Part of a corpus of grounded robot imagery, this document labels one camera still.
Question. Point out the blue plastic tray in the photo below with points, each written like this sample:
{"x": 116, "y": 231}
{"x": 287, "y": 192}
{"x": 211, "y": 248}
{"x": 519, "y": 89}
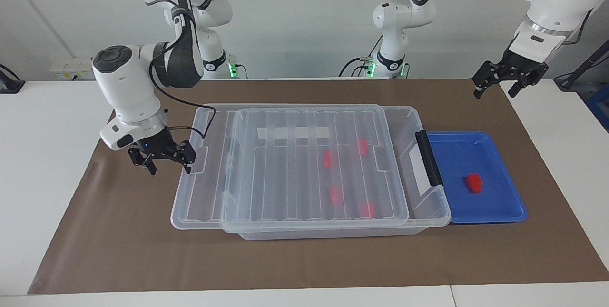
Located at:
{"x": 495, "y": 154}

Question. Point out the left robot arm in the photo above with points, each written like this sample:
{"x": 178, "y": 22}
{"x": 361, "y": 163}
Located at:
{"x": 395, "y": 16}

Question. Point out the blue container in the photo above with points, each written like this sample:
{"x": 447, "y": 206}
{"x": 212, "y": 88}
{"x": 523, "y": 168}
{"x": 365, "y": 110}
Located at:
{"x": 600, "y": 104}

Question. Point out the clear plastic lid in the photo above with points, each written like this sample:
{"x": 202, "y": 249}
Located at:
{"x": 285, "y": 178}

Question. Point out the black stand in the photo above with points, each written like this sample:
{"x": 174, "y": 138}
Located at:
{"x": 9, "y": 85}
{"x": 590, "y": 62}

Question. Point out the clear plastic storage box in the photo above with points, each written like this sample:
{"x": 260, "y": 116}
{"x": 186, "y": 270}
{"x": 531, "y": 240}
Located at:
{"x": 200, "y": 202}

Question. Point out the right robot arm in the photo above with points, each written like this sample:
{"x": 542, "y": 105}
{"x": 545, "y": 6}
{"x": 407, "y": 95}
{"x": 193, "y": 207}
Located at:
{"x": 126, "y": 88}

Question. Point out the red block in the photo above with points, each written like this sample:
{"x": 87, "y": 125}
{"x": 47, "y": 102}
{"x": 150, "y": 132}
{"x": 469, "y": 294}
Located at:
{"x": 368, "y": 210}
{"x": 327, "y": 158}
{"x": 473, "y": 183}
{"x": 336, "y": 194}
{"x": 363, "y": 147}

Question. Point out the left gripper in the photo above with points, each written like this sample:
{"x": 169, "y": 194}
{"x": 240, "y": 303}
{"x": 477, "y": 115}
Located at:
{"x": 523, "y": 64}

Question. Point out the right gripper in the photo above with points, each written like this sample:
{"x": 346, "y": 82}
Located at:
{"x": 154, "y": 140}

